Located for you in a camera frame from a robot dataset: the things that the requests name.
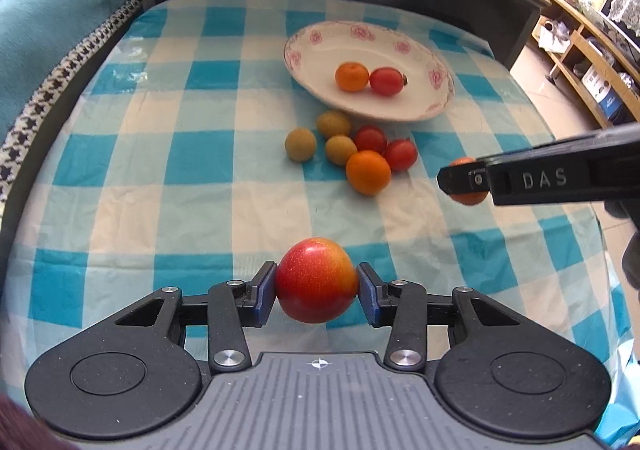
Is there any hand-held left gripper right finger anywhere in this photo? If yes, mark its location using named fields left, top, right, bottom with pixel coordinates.
left=355, top=263, right=522, bottom=374

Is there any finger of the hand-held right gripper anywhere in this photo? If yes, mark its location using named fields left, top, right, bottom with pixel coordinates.
left=437, top=157, right=493, bottom=195

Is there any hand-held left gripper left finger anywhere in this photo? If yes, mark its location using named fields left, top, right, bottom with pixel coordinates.
left=114, top=260, right=278, bottom=374

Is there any small orange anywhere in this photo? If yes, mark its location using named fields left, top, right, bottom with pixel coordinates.
left=450, top=157, right=488, bottom=205
left=346, top=150, right=392, bottom=196
left=335, top=61, right=371, bottom=92

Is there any red yellow apple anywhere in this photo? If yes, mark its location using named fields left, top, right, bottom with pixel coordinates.
left=275, top=237, right=359, bottom=324

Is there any red cherry tomato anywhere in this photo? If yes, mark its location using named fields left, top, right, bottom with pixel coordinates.
left=384, top=139, right=419, bottom=173
left=354, top=125, right=388, bottom=155

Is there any red tomato with stem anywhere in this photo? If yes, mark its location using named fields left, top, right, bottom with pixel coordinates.
left=369, top=67, right=408, bottom=97

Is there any tan longan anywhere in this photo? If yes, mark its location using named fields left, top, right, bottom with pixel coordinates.
left=316, top=110, right=353, bottom=139
left=325, top=135, right=358, bottom=167
left=284, top=128, right=318, bottom=163

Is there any white floral plate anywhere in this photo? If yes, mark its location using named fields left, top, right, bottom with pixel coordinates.
left=283, top=21, right=456, bottom=123

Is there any wooden cabinet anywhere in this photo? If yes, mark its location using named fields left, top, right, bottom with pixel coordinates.
left=510, top=0, right=640, bottom=127

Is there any blue white checked tablecloth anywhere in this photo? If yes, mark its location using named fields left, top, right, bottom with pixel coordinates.
left=0, top=0, right=640, bottom=450

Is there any person's dark red clothing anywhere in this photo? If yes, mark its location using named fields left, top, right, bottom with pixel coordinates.
left=0, top=394, right=53, bottom=450

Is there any blue blanket with houndstooth trim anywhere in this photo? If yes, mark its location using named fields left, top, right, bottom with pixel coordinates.
left=0, top=0, right=146, bottom=203

